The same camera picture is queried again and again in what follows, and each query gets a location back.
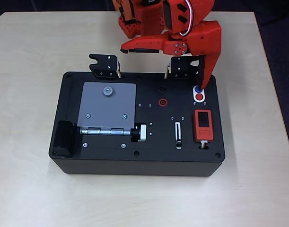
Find grey round door knob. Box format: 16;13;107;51
102;85;114;97

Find red display module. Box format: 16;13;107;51
193;109;215;142

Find grey hinged door plate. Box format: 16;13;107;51
77;82;137;130

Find white hinge end block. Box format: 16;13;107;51
137;123;148;143

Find silver metal hinge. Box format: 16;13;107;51
79;127;132;136

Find black task board box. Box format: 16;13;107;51
48;70;225;177

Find white servo cable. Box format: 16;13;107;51
179;0;194;37

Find black cable bracket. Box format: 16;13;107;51
170;56;199;80
88;53;123;80

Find black cylinder post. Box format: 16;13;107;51
51;120;80;158

